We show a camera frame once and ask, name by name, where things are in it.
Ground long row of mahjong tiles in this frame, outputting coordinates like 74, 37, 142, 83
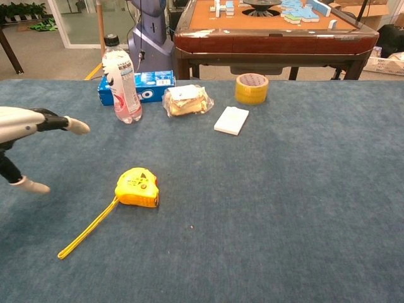
311, 0, 332, 16

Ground green potted plants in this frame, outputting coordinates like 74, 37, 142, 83
0, 1, 48, 23

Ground black hanging cable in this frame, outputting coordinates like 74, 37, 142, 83
137, 0, 146, 69

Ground plastic wrapped sandwich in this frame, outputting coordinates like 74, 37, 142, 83
162, 84, 215, 118

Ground blue table cloth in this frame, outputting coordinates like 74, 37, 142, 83
0, 78, 404, 303

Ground blue cookie box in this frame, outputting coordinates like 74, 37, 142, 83
97, 69, 177, 107

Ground white flat box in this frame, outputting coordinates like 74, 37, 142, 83
213, 105, 250, 136

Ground dark red mahjong table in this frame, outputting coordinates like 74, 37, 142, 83
172, 0, 380, 81

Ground cardboard box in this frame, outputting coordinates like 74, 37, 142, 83
328, 0, 391, 31

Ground green cloth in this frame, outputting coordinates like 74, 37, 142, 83
30, 18, 59, 32

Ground white glass door frame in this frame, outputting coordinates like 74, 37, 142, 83
47, 0, 105, 50

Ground black thin rod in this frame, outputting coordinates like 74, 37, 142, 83
356, 0, 369, 26

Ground clear bottle with pink label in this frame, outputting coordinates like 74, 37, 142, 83
101, 34, 143, 124

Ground purple robot base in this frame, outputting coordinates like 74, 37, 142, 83
128, 0, 175, 74

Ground black round table hub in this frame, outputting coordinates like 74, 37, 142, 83
242, 0, 282, 16

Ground white plastic basket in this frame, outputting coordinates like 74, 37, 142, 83
362, 55, 404, 76

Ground dark table leg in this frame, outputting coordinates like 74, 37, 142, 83
0, 27, 25, 75

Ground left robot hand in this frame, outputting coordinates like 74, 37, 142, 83
0, 106, 91, 194

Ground yellow tape measure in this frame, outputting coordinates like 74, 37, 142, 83
57, 167, 160, 260

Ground wooden pole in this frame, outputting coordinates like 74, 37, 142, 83
96, 0, 107, 57

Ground yellow packing tape roll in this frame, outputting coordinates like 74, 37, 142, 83
234, 73, 270, 105

